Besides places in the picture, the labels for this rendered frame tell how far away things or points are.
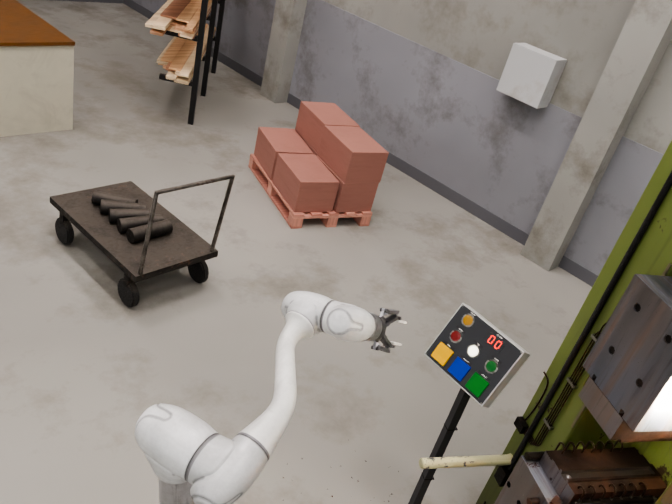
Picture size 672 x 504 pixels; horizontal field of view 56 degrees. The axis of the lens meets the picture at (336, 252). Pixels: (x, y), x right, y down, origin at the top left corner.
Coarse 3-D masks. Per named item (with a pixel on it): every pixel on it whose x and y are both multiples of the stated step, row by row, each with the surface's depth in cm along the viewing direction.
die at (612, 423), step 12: (588, 384) 220; (588, 396) 219; (600, 396) 214; (588, 408) 219; (600, 408) 214; (612, 408) 208; (600, 420) 213; (612, 420) 208; (612, 432) 208; (624, 432) 208; (636, 432) 209; (648, 432) 211; (660, 432) 213
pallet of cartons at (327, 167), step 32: (320, 128) 564; (352, 128) 564; (256, 160) 597; (288, 160) 544; (320, 160) 561; (352, 160) 522; (384, 160) 537; (288, 192) 536; (320, 192) 529; (352, 192) 541; (288, 224) 537
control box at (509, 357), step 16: (464, 304) 271; (480, 320) 265; (448, 336) 271; (464, 336) 267; (480, 336) 263; (496, 336) 259; (432, 352) 273; (464, 352) 265; (480, 352) 261; (496, 352) 257; (512, 352) 254; (480, 368) 259; (496, 368) 255; (512, 368) 253; (464, 384) 261; (496, 384) 254; (480, 400) 256
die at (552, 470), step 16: (608, 448) 248; (624, 448) 250; (544, 464) 239; (560, 464) 234; (576, 464) 235; (592, 464) 237; (608, 464) 239; (624, 464) 241; (640, 464) 243; (560, 480) 230; (576, 480) 227; (592, 480) 230; (608, 480) 232; (624, 480) 234; (640, 480) 236; (656, 480) 238; (560, 496) 230; (576, 496) 224; (608, 496) 229; (624, 496) 232; (656, 496) 237
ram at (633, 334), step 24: (648, 288) 197; (624, 312) 206; (648, 312) 197; (600, 336) 216; (624, 336) 206; (648, 336) 196; (600, 360) 215; (624, 360) 205; (648, 360) 196; (600, 384) 214; (624, 384) 204; (648, 384) 195; (624, 408) 204; (648, 408) 194
